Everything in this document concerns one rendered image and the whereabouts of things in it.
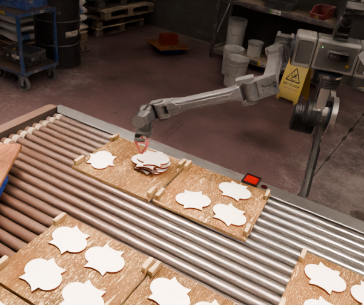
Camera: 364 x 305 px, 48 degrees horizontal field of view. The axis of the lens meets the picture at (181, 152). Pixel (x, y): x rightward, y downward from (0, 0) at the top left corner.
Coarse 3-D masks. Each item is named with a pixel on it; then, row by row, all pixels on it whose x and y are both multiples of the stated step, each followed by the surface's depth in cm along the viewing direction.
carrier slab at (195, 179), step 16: (192, 176) 186; (208, 176) 187; (224, 176) 189; (176, 192) 174; (208, 192) 177; (256, 192) 180; (176, 208) 165; (208, 208) 168; (240, 208) 170; (256, 208) 171; (208, 224) 159; (224, 224) 160; (240, 240) 156
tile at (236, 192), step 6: (222, 186) 180; (228, 186) 180; (234, 186) 181; (240, 186) 181; (246, 186) 182; (222, 192) 178; (228, 192) 177; (234, 192) 177; (240, 192) 178; (246, 192) 178; (234, 198) 174; (240, 198) 174; (246, 198) 174
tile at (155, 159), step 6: (138, 156) 185; (144, 156) 185; (150, 156) 186; (156, 156) 186; (162, 156) 187; (144, 162) 181; (150, 162) 181; (156, 162) 182; (162, 162) 183; (168, 162) 184
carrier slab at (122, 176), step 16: (112, 144) 202; (128, 144) 204; (128, 160) 191; (176, 160) 196; (96, 176) 178; (112, 176) 179; (128, 176) 181; (144, 176) 182; (160, 176) 183; (128, 192) 172; (144, 192) 172
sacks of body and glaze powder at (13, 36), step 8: (80, 0) 599; (80, 8) 602; (0, 16) 536; (8, 16) 529; (80, 16) 605; (0, 24) 545; (8, 24) 538; (24, 24) 543; (32, 24) 549; (80, 24) 614; (0, 32) 551; (8, 32) 545; (16, 32) 532; (24, 32) 543; (32, 32) 556; (80, 32) 616; (0, 40) 557; (8, 40) 551; (16, 40) 537; (24, 40) 546; (32, 40) 562
